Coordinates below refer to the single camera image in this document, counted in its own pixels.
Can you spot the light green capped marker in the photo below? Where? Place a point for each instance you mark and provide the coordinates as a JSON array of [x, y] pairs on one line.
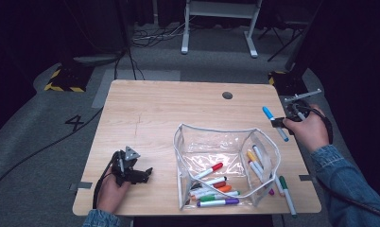
[[207, 198]]

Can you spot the grey tape strip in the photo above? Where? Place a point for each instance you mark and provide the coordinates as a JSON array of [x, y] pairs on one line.
[[306, 177], [82, 185]]

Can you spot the black capped marker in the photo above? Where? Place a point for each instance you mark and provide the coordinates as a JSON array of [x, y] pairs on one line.
[[216, 181]]

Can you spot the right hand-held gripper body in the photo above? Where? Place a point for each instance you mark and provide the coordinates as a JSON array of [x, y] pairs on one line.
[[297, 110]]

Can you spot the orange capped marker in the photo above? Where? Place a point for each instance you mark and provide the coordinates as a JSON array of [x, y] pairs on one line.
[[225, 188]]

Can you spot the black folding stand legs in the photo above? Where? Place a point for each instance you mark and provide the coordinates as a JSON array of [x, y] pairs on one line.
[[285, 46]]

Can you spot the person's left hand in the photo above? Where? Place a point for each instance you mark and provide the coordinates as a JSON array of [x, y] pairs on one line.
[[111, 195]]

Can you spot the dark green capped marker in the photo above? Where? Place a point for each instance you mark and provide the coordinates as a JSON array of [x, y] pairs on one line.
[[288, 197]]

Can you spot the white metal desk frame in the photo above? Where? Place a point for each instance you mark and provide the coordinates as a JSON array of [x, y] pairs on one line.
[[221, 8]]

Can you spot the grey round table grommet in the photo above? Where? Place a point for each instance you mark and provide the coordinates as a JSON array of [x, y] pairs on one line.
[[227, 95]]

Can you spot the black base yellow hazard stripes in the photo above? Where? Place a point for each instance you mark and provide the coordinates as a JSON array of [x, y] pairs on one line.
[[289, 82], [70, 78]]

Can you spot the light pink capped marker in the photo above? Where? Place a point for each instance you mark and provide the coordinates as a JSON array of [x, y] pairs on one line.
[[279, 186]]

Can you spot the light blue capped marker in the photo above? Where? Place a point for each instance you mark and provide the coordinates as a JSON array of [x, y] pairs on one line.
[[267, 112]]

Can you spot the navy capped marker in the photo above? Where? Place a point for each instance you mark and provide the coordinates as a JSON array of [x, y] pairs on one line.
[[255, 147]]

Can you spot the person's right hand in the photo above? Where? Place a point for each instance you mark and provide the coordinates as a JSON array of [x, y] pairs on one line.
[[307, 132]]

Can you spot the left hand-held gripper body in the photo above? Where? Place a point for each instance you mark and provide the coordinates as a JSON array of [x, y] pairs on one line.
[[125, 173]]

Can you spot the clear plastic pouch white trim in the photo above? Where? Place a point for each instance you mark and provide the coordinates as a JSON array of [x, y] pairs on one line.
[[210, 138]]

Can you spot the magenta capped marker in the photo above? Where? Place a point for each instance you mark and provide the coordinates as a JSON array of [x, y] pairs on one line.
[[256, 171]]

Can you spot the grey flat stand base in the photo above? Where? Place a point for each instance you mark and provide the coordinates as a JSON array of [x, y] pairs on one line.
[[96, 59]]

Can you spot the yellow capped marker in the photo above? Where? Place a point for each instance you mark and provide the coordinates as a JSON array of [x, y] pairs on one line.
[[251, 156]]

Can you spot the dark red capped marker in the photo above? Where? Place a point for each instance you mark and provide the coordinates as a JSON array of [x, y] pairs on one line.
[[219, 184]]

